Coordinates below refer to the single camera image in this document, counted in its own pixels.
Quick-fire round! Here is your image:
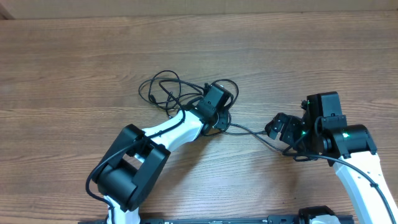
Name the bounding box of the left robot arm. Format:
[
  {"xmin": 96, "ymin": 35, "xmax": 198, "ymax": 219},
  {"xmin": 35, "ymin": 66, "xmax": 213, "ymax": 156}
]
[{"xmin": 87, "ymin": 82, "xmax": 236, "ymax": 223}]

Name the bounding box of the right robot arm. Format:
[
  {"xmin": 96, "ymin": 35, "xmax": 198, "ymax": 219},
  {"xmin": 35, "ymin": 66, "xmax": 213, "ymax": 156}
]
[{"xmin": 264, "ymin": 91, "xmax": 397, "ymax": 223}]

